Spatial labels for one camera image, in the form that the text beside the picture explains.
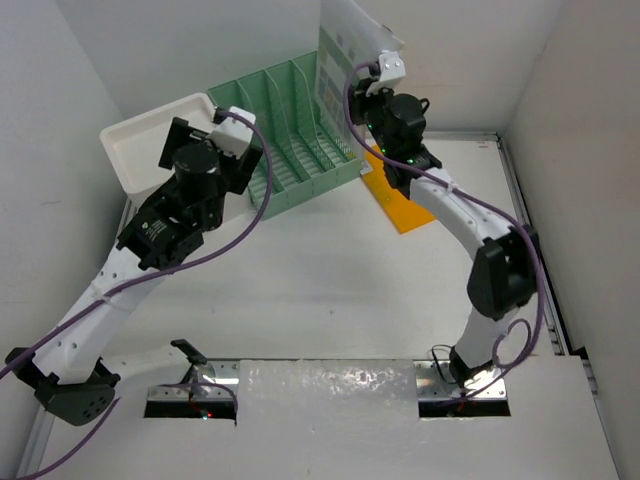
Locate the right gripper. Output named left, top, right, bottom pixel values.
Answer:
left=347, top=76, right=395, bottom=158

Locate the clear document sleeve with paper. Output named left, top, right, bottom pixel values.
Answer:
left=314, top=0, right=404, bottom=149

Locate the orange plastic folder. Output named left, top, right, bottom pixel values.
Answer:
left=361, top=152, right=435, bottom=234

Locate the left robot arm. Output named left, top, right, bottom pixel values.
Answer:
left=1, top=108, right=267, bottom=426

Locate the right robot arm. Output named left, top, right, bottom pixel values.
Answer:
left=343, top=79, right=539, bottom=386

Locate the white drawer cabinet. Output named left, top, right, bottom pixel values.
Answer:
left=99, top=92, right=251, bottom=226

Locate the green file organizer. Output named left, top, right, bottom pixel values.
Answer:
left=207, top=51, right=361, bottom=219

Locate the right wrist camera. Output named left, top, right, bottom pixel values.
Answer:
left=366, top=51, right=406, bottom=96

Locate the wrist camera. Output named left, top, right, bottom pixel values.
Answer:
left=366, top=51, right=406, bottom=96
left=206, top=107, right=253, bottom=158

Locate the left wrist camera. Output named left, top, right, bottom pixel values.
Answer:
left=206, top=107, right=253, bottom=158

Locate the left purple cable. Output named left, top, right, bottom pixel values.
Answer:
left=0, top=112, right=275, bottom=480

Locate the purple cable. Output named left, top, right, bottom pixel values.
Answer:
left=0, top=112, right=275, bottom=480
left=343, top=60, right=545, bottom=401

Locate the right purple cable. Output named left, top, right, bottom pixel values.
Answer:
left=343, top=60, right=545, bottom=401

